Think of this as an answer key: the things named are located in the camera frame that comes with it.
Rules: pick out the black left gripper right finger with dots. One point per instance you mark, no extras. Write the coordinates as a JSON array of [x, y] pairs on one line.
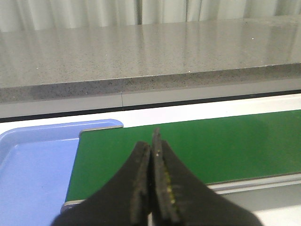
[[184, 200]]

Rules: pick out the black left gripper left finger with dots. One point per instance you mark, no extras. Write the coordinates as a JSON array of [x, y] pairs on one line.
[[122, 201]]

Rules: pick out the green conveyor belt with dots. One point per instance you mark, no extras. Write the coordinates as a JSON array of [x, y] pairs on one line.
[[215, 150]]

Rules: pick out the blue plastic tray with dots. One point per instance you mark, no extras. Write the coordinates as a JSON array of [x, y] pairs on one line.
[[35, 169]]

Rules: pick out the grey stone countertop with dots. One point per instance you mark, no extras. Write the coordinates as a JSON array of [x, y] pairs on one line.
[[63, 63]]

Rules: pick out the white pleated curtain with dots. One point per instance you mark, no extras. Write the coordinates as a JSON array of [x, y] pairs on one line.
[[17, 15]]

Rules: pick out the white conveyor back rail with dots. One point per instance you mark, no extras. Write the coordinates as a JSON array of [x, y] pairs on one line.
[[178, 113]]

